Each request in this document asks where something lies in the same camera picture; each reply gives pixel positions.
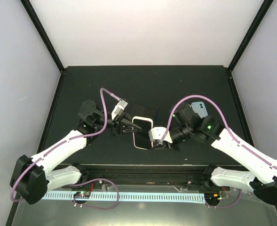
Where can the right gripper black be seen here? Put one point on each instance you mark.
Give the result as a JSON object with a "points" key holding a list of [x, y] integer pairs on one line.
{"points": [[166, 145]]}

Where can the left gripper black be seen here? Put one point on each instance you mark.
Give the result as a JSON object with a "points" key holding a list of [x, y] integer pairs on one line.
{"points": [[117, 125]]}

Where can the pink phone case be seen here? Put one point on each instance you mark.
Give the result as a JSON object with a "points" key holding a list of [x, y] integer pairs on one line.
{"points": [[143, 128]]}

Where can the black phone pink edge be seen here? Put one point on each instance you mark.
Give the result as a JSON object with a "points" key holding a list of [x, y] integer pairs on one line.
{"points": [[137, 110]]}

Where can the blue phone black screen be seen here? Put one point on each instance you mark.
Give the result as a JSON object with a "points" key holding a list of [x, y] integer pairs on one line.
{"points": [[150, 112]]}

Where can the light blue phone case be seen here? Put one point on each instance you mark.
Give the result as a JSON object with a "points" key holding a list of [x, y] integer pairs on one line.
{"points": [[199, 108]]}

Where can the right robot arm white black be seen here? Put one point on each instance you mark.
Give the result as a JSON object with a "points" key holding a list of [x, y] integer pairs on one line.
{"points": [[260, 176]]}

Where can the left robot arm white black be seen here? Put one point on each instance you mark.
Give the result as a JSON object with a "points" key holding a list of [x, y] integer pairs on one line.
{"points": [[34, 176]]}

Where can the right small circuit board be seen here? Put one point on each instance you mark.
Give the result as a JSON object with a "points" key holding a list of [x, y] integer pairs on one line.
{"points": [[217, 196]]}

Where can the small circuit board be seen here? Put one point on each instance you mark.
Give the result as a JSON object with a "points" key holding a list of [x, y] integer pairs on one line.
{"points": [[82, 195], [217, 196]]}

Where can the left small circuit board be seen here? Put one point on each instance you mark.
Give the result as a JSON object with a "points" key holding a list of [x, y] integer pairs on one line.
{"points": [[82, 195]]}

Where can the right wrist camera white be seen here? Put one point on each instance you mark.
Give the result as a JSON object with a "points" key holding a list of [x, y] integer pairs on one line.
{"points": [[156, 133]]}

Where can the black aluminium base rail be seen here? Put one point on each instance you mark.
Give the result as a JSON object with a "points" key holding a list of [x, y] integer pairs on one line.
{"points": [[193, 177]]}

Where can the white slotted cable duct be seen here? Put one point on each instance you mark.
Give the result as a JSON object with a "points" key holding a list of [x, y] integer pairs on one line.
{"points": [[129, 197]]}

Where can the left rear black frame post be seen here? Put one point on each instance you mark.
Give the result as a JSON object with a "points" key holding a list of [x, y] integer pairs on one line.
{"points": [[27, 5]]}

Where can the black frame post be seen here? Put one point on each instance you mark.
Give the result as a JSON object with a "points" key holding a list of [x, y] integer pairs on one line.
{"points": [[266, 4], [27, 5]]}

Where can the right rear black frame post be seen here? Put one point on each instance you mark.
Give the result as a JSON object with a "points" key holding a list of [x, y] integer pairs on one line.
{"points": [[266, 4]]}

